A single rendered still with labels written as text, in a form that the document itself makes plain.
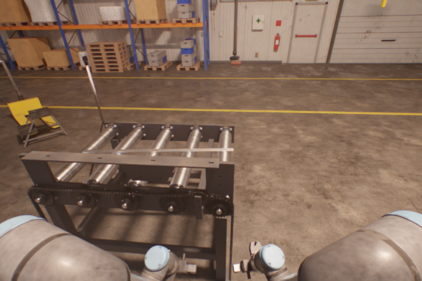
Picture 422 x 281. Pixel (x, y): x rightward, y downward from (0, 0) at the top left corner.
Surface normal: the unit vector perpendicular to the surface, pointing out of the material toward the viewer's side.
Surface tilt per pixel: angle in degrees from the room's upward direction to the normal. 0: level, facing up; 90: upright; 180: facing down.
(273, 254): 19
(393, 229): 15
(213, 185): 90
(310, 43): 90
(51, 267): 27
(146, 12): 90
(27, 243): 5
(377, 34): 90
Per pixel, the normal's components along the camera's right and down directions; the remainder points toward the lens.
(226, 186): -0.10, 0.50
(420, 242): 0.11, -0.69
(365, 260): -0.44, -0.60
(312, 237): -0.02, -0.87
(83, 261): 0.59, -0.69
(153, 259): -0.15, -0.66
